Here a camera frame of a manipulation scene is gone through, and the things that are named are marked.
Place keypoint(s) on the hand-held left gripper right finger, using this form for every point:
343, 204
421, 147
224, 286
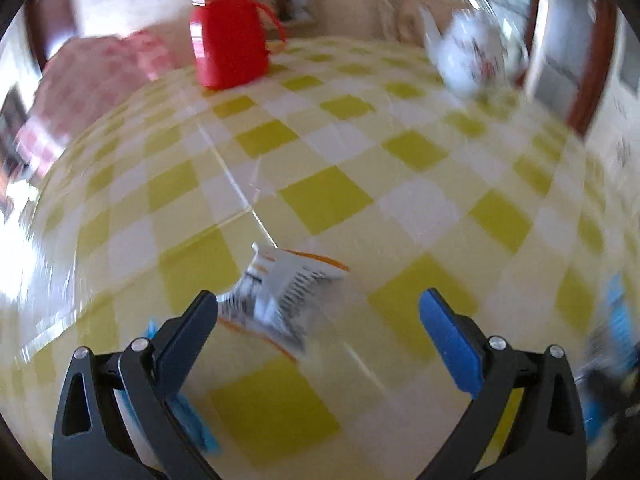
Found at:
450, 350

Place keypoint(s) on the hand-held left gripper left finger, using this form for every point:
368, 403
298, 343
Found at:
175, 355

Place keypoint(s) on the blue snack packet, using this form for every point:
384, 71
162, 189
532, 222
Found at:
197, 425
612, 310

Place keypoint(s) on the white black-print snack packet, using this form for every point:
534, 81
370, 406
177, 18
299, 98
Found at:
282, 295

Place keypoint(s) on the yellow checked tablecloth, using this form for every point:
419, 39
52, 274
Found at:
325, 200

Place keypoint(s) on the pink checked chair cover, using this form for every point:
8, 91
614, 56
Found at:
100, 90

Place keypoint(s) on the white floral teapot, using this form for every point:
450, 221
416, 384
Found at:
470, 50

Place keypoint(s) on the red thermos jug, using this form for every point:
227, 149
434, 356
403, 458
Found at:
227, 30

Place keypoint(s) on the decorative white plate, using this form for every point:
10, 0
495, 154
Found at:
402, 12

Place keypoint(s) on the wooden door frame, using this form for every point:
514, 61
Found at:
592, 60

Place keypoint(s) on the wall shelf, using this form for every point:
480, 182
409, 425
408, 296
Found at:
295, 7

